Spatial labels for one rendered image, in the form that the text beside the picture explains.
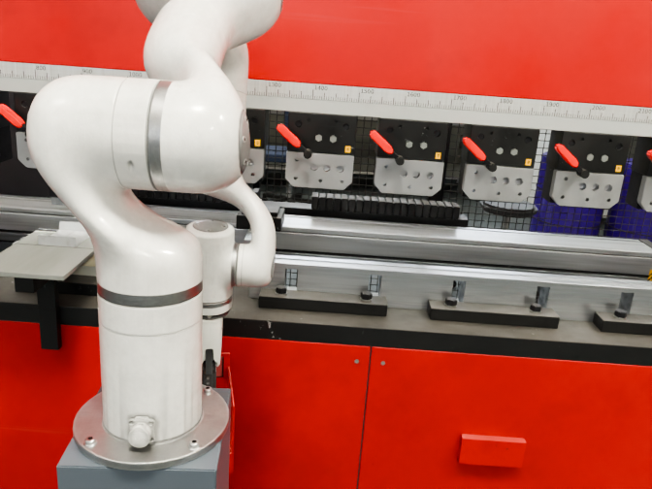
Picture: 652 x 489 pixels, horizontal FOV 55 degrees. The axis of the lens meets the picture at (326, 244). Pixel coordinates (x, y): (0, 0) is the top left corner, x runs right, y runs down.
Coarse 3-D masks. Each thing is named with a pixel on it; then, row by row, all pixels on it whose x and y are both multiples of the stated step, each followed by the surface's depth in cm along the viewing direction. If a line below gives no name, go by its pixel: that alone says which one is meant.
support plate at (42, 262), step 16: (32, 240) 143; (0, 256) 132; (16, 256) 133; (32, 256) 133; (48, 256) 134; (64, 256) 135; (80, 256) 135; (0, 272) 124; (16, 272) 125; (32, 272) 125; (48, 272) 126; (64, 272) 126
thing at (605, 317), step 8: (600, 312) 150; (608, 312) 150; (600, 320) 148; (608, 320) 146; (616, 320) 146; (624, 320) 147; (632, 320) 147; (640, 320) 147; (648, 320) 148; (600, 328) 147; (608, 328) 146; (616, 328) 146; (624, 328) 146; (632, 328) 146; (640, 328) 146; (648, 328) 146
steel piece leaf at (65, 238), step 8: (56, 232) 149; (64, 232) 150; (72, 232) 150; (80, 232) 150; (40, 240) 141; (48, 240) 141; (56, 240) 140; (64, 240) 140; (72, 240) 140; (80, 240) 145
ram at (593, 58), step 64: (0, 0) 131; (64, 0) 131; (128, 0) 131; (320, 0) 130; (384, 0) 130; (448, 0) 130; (512, 0) 129; (576, 0) 129; (640, 0) 129; (64, 64) 135; (128, 64) 135; (256, 64) 134; (320, 64) 134; (384, 64) 134; (448, 64) 134; (512, 64) 133; (576, 64) 133; (640, 64) 133; (576, 128) 137; (640, 128) 137
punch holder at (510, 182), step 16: (464, 128) 145; (480, 128) 137; (496, 128) 137; (512, 128) 137; (528, 128) 137; (480, 144) 138; (496, 144) 138; (512, 144) 138; (528, 144) 138; (464, 160) 144; (496, 160) 139; (512, 160) 139; (464, 176) 141; (480, 176) 140; (496, 176) 140; (512, 176) 140; (528, 176) 140; (464, 192) 144; (480, 192) 141; (496, 192) 141; (512, 192) 141; (528, 192) 141
